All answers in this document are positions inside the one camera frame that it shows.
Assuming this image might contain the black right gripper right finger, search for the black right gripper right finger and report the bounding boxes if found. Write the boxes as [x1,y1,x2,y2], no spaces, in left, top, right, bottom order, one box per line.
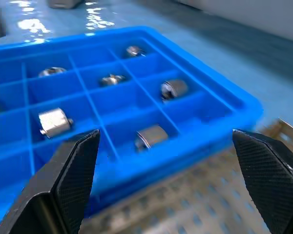
[232,128,293,234]

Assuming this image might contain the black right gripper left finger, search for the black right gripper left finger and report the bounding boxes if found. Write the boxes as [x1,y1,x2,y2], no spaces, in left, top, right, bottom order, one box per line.
[0,129,101,234]

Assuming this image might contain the perforated steel tray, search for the perforated steel tray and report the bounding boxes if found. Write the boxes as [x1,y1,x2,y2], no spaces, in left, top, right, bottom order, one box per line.
[79,118,293,234]

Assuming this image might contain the blue compartment tray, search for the blue compartment tray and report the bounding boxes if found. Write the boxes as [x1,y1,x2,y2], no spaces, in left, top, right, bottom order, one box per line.
[0,25,264,217]

